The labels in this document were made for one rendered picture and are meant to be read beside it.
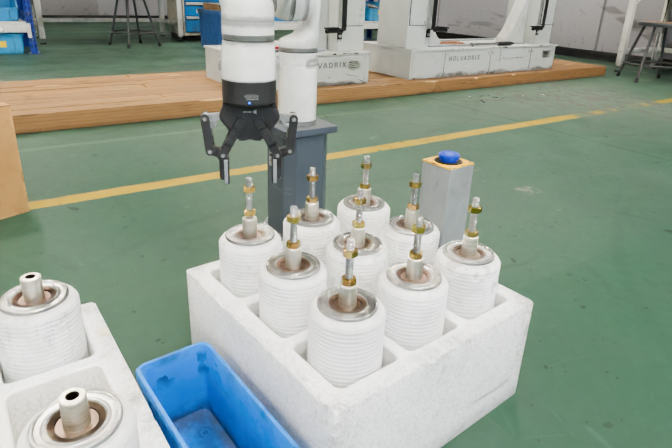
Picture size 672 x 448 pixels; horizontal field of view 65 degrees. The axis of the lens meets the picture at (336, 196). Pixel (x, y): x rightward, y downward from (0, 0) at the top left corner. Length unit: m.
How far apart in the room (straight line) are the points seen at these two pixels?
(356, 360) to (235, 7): 0.46
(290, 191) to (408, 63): 2.30
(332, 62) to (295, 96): 1.86
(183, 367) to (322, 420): 0.27
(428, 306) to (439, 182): 0.36
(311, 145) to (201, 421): 0.68
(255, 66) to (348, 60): 2.47
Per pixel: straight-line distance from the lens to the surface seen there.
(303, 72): 1.26
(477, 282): 0.79
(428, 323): 0.73
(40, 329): 0.71
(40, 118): 2.56
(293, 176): 1.29
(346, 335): 0.64
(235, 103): 0.74
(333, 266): 0.79
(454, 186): 1.01
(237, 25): 0.72
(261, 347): 0.73
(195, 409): 0.89
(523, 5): 4.50
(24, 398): 0.74
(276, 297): 0.72
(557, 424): 0.95
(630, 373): 1.11
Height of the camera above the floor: 0.61
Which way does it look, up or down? 22 degrees down
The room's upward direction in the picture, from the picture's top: 2 degrees clockwise
